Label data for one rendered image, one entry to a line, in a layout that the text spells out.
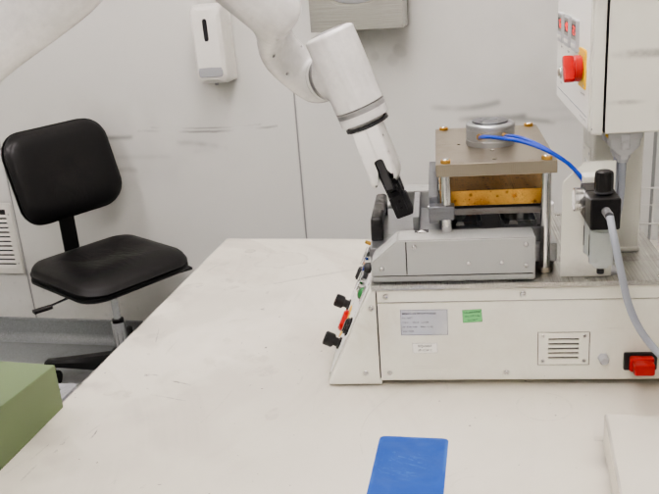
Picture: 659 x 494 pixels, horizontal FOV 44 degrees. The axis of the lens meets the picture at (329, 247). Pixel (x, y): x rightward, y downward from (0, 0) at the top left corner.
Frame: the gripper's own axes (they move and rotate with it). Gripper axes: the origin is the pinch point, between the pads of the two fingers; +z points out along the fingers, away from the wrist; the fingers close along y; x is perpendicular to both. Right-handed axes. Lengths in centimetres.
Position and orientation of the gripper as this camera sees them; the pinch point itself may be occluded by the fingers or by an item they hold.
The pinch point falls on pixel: (401, 204)
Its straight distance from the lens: 139.8
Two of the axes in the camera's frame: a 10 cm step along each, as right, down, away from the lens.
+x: 9.1, -3.4, -2.4
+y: -1.2, 3.3, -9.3
